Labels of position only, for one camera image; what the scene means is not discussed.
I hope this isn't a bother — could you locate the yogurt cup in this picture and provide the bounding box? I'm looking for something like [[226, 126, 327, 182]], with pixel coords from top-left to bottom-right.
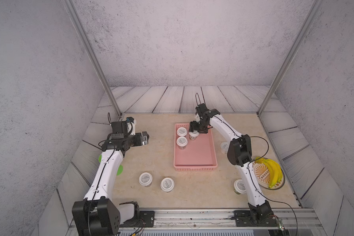
[[234, 179, 246, 194], [177, 127, 188, 137], [160, 177, 175, 192], [176, 136, 188, 149], [139, 172, 153, 187], [220, 142, 230, 154], [189, 131, 199, 140]]

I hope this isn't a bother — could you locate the pink perforated plastic basket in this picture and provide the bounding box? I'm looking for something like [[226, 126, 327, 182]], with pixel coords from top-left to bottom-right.
[[174, 123, 217, 171]]

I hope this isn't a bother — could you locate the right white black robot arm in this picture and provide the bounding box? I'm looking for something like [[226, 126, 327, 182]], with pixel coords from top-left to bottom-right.
[[189, 103, 274, 224]]

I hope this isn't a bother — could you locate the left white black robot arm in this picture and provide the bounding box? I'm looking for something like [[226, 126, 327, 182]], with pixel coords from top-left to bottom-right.
[[72, 117, 149, 236]]

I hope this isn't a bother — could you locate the green plastic cup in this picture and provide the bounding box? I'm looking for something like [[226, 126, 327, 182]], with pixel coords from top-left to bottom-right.
[[98, 155, 124, 176]]

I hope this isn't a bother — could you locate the orange patterned plate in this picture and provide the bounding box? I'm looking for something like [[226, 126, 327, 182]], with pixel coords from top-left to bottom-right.
[[253, 162, 285, 190]]

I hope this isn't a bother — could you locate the yellow banana bunch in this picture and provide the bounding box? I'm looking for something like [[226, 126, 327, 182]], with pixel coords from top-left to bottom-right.
[[255, 158, 282, 187]]

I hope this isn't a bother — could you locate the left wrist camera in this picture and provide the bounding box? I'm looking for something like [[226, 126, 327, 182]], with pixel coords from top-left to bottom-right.
[[125, 117, 136, 135]]

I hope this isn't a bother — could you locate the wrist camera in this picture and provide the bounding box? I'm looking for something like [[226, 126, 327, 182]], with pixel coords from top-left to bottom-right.
[[125, 117, 136, 135], [196, 103, 209, 117]]

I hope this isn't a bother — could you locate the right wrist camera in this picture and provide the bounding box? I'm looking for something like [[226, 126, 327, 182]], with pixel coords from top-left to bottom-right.
[[196, 103, 209, 117]]

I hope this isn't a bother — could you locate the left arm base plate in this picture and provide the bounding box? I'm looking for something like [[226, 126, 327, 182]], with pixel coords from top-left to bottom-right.
[[120, 210, 155, 228]]

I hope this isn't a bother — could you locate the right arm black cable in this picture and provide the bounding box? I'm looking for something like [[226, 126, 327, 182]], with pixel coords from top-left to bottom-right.
[[195, 92, 299, 236]]

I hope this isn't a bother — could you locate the right aluminium frame post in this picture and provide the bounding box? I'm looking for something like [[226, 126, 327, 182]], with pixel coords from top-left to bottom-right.
[[257, 0, 324, 118]]

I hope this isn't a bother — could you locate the aluminium frame post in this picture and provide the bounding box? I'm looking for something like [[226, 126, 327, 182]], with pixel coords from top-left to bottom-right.
[[63, 0, 122, 118], [257, 0, 324, 118]]

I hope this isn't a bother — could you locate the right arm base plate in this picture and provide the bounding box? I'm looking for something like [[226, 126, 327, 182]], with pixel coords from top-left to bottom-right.
[[231, 210, 279, 227]]

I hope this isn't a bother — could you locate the aluminium front rail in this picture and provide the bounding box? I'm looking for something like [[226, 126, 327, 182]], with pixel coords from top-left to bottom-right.
[[117, 208, 326, 236]]

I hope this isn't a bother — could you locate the left aluminium frame post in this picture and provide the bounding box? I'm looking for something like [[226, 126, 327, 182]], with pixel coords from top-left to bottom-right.
[[63, 0, 122, 118]]

